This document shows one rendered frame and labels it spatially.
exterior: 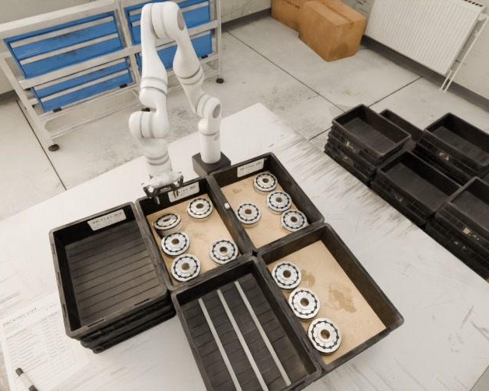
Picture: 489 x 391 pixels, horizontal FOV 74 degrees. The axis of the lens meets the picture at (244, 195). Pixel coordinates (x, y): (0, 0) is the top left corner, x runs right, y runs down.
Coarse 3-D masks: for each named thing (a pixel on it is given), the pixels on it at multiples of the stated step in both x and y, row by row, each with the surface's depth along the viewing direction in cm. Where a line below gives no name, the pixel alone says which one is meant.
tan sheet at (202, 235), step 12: (180, 204) 133; (156, 216) 129; (216, 216) 130; (192, 228) 126; (204, 228) 127; (216, 228) 127; (156, 240) 123; (192, 240) 123; (204, 240) 123; (192, 252) 120; (204, 252) 120; (168, 264) 117; (204, 264) 117
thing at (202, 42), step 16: (160, 0) 244; (176, 0) 250; (192, 0) 260; (208, 0) 268; (128, 16) 238; (192, 16) 269; (208, 16) 277; (208, 32) 285; (160, 48) 267; (176, 48) 278; (208, 48) 298
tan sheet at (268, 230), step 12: (252, 180) 142; (228, 192) 138; (240, 192) 138; (252, 192) 138; (264, 204) 134; (264, 216) 131; (276, 216) 131; (252, 228) 127; (264, 228) 127; (276, 228) 127; (252, 240) 124; (264, 240) 124
